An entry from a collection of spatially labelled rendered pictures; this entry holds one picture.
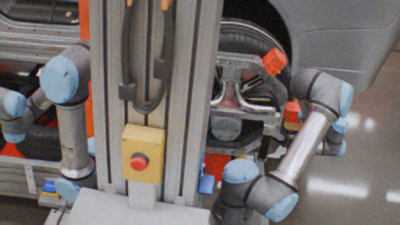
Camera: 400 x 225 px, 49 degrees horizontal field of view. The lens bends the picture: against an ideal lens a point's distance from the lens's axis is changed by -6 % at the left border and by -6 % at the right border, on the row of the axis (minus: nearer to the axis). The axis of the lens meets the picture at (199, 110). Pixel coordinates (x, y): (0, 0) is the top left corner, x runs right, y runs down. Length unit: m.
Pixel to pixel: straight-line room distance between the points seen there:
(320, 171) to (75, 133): 2.18
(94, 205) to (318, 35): 1.64
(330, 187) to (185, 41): 2.39
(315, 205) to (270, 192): 1.51
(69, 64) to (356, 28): 1.64
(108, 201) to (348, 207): 2.14
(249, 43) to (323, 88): 0.57
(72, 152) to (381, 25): 1.72
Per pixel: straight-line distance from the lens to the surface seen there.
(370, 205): 3.18
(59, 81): 1.27
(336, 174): 3.29
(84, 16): 1.87
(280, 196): 1.52
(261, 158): 2.05
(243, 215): 1.68
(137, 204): 1.15
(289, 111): 2.18
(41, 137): 2.56
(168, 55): 0.89
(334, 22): 2.46
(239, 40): 2.07
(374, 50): 2.60
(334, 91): 1.60
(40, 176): 2.61
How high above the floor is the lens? 2.10
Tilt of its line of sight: 36 degrees down
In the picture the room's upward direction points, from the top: 6 degrees clockwise
